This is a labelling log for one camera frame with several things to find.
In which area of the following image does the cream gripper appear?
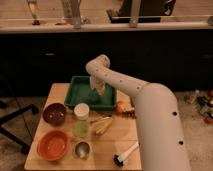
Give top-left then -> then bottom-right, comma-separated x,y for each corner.
89,76 -> 105,96

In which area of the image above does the green sponge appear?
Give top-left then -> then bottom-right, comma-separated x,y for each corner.
87,93 -> 100,105

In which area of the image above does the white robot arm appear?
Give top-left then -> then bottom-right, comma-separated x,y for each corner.
85,55 -> 191,171

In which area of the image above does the green plastic tray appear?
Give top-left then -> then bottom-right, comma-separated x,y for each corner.
64,76 -> 116,111

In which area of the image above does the white paper cup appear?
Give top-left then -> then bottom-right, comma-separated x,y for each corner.
74,103 -> 90,120

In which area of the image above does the orange toy fruit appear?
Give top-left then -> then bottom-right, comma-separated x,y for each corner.
116,101 -> 127,114

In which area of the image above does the metal spoon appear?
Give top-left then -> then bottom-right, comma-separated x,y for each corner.
89,115 -> 112,124

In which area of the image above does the yellow toy corn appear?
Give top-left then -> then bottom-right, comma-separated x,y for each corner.
95,119 -> 112,134

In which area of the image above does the brown toy grape bunch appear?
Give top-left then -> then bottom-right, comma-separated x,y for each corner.
122,109 -> 136,119

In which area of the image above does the green translucent cup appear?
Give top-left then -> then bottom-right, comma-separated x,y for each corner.
74,121 -> 89,138

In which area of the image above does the wooden table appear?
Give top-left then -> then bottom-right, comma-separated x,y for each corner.
23,82 -> 158,171

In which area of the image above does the small metal cup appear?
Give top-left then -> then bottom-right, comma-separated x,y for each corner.
74,141 -> 90,159

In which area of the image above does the orange bowl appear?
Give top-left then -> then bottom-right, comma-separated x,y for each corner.
37,130 -> 69,161

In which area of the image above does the white dish brush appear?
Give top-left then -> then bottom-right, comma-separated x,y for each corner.
113,142 -> 139,167

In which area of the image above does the black office chair base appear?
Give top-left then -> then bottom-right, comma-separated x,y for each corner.
0,104 -> 39,154

